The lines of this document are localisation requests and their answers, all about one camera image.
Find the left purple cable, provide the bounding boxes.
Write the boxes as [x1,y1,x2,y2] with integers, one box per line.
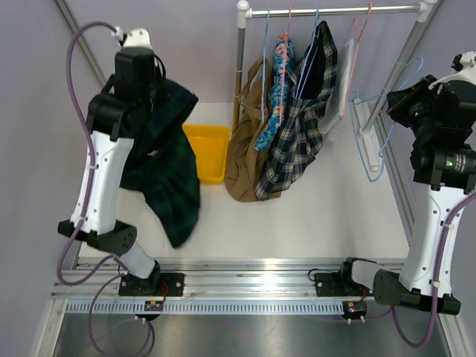
[55,22,154,357]

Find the aluminium mounting rail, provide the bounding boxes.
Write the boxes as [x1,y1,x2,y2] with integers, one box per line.
[51,257,344,300]

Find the blue floral skirt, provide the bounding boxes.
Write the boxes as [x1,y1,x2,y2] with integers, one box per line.
[254,34,297,151]

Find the metal clothes rack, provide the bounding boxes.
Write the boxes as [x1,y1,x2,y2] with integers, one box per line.
[231,0,440,174]

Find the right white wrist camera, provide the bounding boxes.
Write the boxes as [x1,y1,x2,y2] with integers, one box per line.
[428,51,476,90]

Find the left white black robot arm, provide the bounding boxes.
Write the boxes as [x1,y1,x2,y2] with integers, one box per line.
[57,47,162,295]

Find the purple cable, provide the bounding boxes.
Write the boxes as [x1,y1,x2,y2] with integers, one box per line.
[55,22,154,357]
[392,193,476,350]

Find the pink wire hanger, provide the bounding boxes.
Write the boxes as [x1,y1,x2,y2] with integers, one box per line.
[339,2,373,121]
[280,5,292,115]

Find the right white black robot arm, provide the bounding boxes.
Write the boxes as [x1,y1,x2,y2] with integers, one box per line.
[339,74,475,315]

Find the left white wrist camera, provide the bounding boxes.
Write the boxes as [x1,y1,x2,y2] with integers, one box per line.
[112,27,152,50]

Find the yellow plastic tray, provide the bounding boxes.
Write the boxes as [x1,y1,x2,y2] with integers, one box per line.
[183,124,231,185]

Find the slotted cable duct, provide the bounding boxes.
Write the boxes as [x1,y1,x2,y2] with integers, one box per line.
[66,299,344,315]

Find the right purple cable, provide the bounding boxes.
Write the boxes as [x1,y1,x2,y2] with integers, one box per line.
[392,193,476,350]

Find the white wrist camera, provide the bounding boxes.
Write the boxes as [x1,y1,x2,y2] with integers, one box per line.
[112,27,152,50]
[428,51,476,90]

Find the tan pleated skirt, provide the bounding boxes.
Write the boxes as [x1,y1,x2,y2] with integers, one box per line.
[224,58,272,202]

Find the navy white plaid skirt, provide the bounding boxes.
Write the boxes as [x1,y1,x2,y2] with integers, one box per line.
[254,21,338,201]

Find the dark green plaid skirt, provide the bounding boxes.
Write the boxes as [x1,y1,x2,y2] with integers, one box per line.
[120,80,201,248]

